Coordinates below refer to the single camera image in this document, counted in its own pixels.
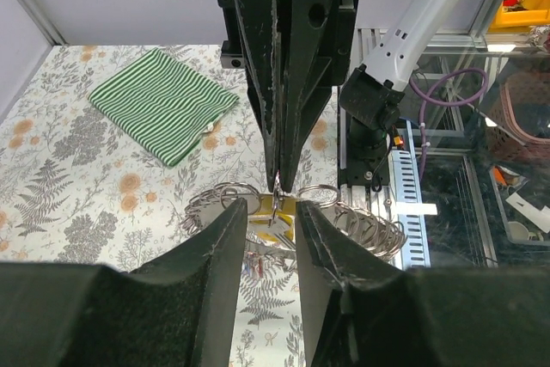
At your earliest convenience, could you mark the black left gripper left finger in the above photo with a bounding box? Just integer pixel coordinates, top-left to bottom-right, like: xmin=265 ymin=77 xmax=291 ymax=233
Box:
xmin=1 ymin=199 xmax=248 ymax=366

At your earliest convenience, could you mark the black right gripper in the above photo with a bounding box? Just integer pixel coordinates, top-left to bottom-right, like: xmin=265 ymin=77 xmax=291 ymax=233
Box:
xmin=217 ymin=0 xmax=358 ymax=191

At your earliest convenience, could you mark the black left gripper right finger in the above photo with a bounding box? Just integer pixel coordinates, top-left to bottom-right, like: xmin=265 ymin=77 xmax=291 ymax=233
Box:
xmin=296 ymin=201 xmax=549 ymax=366

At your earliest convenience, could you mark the yellow key tag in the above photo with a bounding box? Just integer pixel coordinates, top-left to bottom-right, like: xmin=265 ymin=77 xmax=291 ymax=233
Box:
xmin=248 ymin=194 xmax=296 ymax=248

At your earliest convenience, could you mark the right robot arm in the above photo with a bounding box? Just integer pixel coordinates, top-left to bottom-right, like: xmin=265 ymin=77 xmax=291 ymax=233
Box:
xmin=217 ymin=0 xmax=459 ymax=192

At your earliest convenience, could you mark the floral table mat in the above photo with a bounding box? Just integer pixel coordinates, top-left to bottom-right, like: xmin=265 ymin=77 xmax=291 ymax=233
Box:
xmin=1 ymin=45 xmax=338 ymax=366

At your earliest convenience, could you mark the green striped cloth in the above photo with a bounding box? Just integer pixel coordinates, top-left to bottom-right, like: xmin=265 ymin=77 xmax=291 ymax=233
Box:
xmin=89 ymin=48 xmax=239 ymax=168

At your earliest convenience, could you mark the brown woven basket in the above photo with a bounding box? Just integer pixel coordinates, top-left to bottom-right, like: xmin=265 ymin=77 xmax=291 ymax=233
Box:
xmin=487 ymin=71 xmax=549 ymax=163

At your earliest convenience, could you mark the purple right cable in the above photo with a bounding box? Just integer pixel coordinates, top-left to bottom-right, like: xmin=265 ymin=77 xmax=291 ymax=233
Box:
xmin=407 ymin=67 xmax=489 ymax=179

